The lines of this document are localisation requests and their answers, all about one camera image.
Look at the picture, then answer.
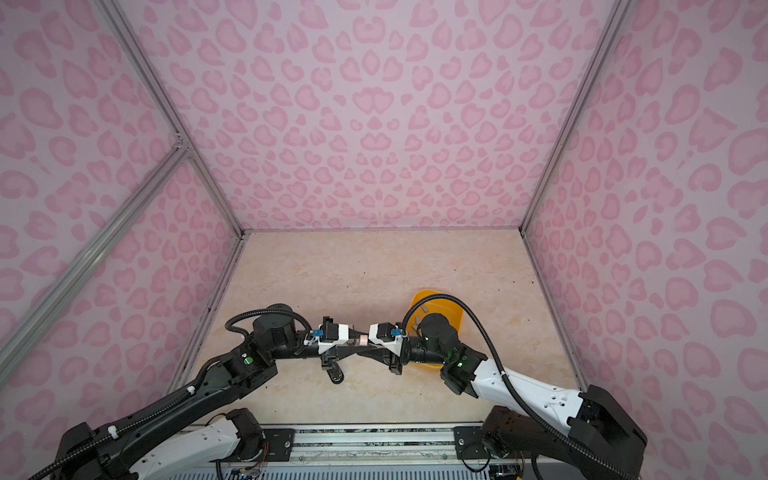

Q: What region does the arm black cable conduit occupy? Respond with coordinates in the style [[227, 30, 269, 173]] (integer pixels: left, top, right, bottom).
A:
[[23, 307, 313, 480], [400, 292, 637, 480]]

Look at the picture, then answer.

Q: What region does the aluminium frame rail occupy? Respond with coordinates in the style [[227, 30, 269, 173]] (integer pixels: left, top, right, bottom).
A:
[[519, 0, 635, 238], [1, 1, 244, 384]]

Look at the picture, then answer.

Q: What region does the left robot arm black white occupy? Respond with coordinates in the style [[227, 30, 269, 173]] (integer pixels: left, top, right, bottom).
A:
[[34, 304, 368, 479]]

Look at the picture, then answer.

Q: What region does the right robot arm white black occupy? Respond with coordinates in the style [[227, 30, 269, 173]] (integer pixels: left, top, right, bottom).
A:
[[361, 313, 647, 479]]

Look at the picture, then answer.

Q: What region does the yellow plastic tray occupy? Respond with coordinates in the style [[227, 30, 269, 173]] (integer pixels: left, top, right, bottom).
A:
[[407, 289, 464, 372]]

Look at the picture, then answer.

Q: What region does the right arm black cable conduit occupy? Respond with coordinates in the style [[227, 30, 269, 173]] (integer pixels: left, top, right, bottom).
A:
[[400, 292, 637, 480]]

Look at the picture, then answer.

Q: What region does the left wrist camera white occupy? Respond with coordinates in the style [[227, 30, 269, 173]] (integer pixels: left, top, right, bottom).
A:
[[304, 317, 350, 355]]

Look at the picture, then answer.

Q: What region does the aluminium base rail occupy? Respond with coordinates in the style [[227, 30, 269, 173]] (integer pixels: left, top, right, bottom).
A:
[[179, 423, 640, 480]]

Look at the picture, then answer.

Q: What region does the aluminium frame rail left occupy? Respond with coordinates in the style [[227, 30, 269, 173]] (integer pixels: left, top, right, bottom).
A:
[[1, 1, 244, 384]]

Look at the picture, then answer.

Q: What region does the aluminium frame rail right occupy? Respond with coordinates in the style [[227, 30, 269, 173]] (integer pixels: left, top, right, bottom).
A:
[[519, 0, 635, 238]]

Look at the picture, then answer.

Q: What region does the black stapler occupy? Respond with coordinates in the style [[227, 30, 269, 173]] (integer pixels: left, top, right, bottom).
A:
[[326, 363, 345, 385]]

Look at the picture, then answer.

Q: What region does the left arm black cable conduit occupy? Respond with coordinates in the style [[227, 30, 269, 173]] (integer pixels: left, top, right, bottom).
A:
[[23, 307, 313, 480]]

